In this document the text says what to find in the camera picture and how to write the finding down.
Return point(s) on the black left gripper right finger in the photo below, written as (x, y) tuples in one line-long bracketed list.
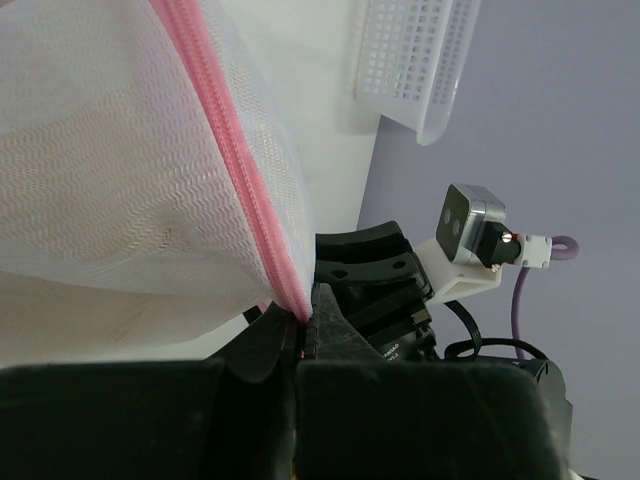
[(362, 417)]

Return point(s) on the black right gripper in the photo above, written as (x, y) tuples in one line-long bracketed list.
[(383, 288)]

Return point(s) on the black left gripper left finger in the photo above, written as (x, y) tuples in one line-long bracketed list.
[(229, 416)]

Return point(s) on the white mesh laundry bag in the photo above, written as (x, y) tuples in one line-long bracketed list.
[(149, 190)]

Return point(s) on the white perforated plastic basket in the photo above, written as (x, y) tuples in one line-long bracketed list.
[(406, 60)]

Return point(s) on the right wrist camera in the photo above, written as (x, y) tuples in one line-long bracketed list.
[(465, 211)]

